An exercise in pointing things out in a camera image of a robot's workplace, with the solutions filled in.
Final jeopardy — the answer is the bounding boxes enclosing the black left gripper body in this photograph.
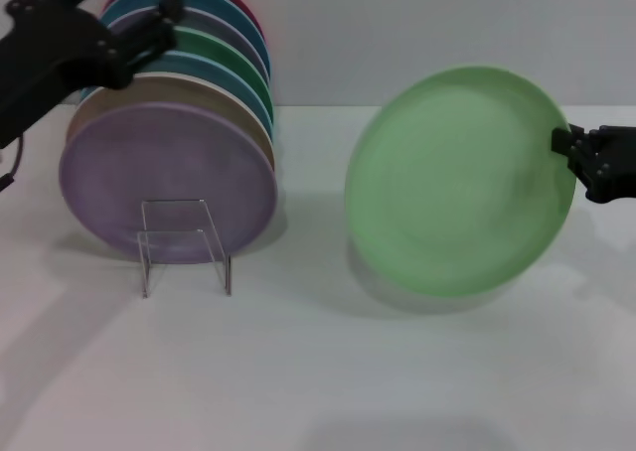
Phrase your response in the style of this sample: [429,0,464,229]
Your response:
[0,4,133,150]

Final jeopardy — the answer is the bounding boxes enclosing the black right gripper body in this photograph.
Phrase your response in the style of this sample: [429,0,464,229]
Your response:
[584,124,636,205]

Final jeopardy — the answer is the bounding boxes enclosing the light green plate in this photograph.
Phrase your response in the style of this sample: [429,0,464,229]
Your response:
[344,63,578,301]

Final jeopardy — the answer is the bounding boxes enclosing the beige plate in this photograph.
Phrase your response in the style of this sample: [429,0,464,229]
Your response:
[67,72,277,174]

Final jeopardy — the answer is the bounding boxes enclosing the light blue plate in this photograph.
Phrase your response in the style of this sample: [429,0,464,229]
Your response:
[79,49,275,130]

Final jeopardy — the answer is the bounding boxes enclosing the grey lavender plate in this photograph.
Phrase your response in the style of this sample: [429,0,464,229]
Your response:
[105,6,272,83]

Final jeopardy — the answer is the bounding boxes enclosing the dark green plate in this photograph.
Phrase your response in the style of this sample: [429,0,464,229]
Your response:
[141,25,273,110]

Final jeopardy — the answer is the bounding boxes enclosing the lilac plate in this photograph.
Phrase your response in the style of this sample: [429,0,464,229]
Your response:
[58,100,279,266]

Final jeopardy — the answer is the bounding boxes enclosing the clear acrylic plate rack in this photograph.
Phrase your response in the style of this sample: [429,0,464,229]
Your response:
[136,199,234,299]

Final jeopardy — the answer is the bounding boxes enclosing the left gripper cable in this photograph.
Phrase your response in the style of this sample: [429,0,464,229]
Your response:
[0,135,27,195]

